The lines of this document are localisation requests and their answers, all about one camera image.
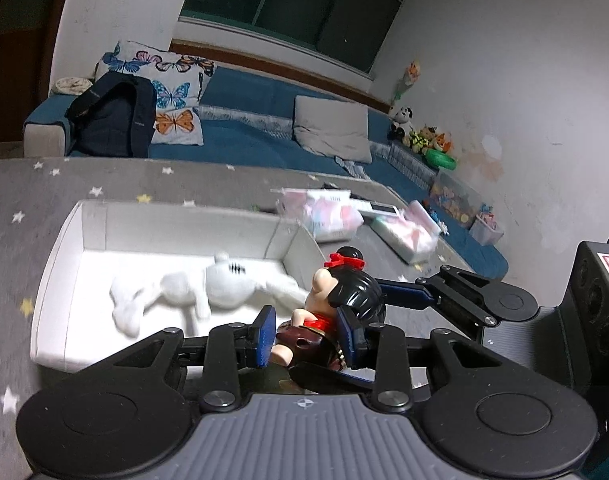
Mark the black-haired doll figure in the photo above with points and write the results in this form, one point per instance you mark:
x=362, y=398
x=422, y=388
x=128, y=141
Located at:
x=352, y=295

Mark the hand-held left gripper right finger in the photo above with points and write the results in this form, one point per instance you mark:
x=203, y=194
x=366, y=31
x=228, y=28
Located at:
x=346, y=341

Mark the wall flower decoration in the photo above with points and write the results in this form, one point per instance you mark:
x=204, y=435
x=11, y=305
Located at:
x=409, y=77

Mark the beige folded cloth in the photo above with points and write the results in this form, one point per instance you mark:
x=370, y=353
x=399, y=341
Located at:
x=72, y=85

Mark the orange plush toy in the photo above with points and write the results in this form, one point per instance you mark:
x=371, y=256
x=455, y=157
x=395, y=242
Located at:
x=444, y=141

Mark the dark window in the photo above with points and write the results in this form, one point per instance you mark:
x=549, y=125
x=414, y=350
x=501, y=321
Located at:
x=294, y=5

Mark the pink tissue pack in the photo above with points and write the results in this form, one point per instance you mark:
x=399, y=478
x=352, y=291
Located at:
x=324, y=215
x=407, y=235

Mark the small clear storage box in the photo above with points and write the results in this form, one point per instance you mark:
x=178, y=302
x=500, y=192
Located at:
x=486, y=227

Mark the blue sofa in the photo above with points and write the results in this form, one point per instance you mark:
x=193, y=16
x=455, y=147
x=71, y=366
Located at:
x=244, y=140

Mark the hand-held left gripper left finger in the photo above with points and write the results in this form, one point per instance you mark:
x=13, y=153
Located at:
x=266, y=336

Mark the butterfly print pillow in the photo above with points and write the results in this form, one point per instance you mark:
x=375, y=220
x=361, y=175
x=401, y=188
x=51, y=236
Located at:
x=177, y=105

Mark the white cardboard box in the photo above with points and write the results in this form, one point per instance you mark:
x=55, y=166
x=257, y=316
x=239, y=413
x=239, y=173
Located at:
x=84, y=280

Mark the white flat device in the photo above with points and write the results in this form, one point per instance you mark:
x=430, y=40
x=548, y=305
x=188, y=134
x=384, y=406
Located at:
x=379, y=208

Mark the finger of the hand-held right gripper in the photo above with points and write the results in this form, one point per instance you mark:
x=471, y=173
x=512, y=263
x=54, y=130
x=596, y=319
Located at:
x=459, y=295

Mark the grey plain pillow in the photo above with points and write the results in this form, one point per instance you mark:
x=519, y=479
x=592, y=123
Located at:
x=332, y=127

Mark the dark navy jacket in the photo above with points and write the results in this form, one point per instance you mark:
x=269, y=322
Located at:
x=107, y=125

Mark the panda plush toy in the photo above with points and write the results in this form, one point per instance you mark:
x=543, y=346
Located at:
x=402, y=120

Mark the white plush toy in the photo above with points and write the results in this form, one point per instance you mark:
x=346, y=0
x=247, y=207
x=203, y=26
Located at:
x=184, y=290

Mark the yellow plush toy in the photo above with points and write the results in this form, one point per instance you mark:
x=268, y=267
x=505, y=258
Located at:
x=422, y=140

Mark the grey striped cloth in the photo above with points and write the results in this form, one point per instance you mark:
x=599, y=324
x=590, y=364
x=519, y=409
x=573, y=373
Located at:
x=353, y=167

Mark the grey star-print tablecloth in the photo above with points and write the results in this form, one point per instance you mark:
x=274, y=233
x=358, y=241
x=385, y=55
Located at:
x=134, y=185

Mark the large clear storage box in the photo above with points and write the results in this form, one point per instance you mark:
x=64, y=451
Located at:
x=457, y=197

